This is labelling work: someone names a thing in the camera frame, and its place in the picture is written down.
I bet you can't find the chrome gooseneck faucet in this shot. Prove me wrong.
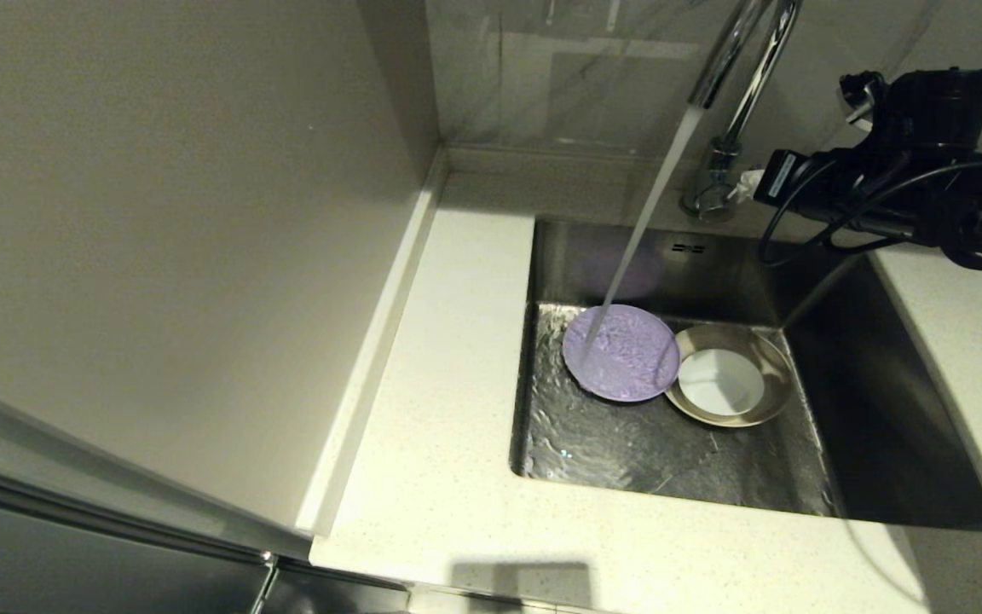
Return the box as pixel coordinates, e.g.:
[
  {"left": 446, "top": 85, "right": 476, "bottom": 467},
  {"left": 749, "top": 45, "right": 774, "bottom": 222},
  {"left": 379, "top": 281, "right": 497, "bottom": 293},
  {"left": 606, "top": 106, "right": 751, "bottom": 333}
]
[{"left": 679, "top": 0, "right": 801, "bottom": 224}]

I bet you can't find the beige plastic plate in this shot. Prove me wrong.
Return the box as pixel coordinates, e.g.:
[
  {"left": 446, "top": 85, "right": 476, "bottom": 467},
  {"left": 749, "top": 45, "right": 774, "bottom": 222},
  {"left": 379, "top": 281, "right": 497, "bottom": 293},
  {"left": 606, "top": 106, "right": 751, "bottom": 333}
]
[{"left": 664, "top": 322, "right": 794, "bottom": 429}]

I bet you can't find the white plastic bowl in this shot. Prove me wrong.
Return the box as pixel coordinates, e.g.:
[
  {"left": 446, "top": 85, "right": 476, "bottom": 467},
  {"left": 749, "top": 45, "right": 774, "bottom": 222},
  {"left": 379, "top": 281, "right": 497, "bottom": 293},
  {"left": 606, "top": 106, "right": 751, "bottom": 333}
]
[{"left": 679, "top": 348, "right": 766, "bottom": 418}]

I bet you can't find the purple plastic plate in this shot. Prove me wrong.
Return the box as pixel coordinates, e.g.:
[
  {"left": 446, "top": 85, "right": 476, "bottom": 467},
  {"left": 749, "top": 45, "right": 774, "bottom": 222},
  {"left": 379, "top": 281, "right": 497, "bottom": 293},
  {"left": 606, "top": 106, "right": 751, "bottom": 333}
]
[{"left": 561, "top": 304, "right": 681, "bottom": 403}]

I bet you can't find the stainless steel sink basin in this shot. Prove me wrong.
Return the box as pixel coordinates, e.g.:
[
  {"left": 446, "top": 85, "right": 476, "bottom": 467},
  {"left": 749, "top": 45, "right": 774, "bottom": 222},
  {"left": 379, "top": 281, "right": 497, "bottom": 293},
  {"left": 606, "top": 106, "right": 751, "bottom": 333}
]
[{"left": 508, "top": 215, "right": 982, "bottom": 533}]

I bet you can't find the beige cabinet side panel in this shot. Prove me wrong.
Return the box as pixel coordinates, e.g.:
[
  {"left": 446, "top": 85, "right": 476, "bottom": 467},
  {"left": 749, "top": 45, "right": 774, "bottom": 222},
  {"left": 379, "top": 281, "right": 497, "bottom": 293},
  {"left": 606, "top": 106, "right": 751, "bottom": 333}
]
[{"left": 0, "top": 0, "right": 449, "bottom": 536}]

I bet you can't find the stainless steel appliance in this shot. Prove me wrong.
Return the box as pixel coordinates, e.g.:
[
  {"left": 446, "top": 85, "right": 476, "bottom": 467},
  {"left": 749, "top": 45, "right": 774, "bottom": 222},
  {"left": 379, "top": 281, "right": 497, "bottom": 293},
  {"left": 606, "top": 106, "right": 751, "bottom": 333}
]
[{"left": 0, "top": 351, "right": 411, "bottom": 614}]

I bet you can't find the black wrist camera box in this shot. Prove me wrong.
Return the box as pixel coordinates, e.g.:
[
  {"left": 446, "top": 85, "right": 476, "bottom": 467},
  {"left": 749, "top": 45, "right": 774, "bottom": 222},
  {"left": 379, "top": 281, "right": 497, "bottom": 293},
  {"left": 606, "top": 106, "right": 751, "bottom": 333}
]
[{"left": 754, "top": 150, "right": 807, "bottom": 207}]

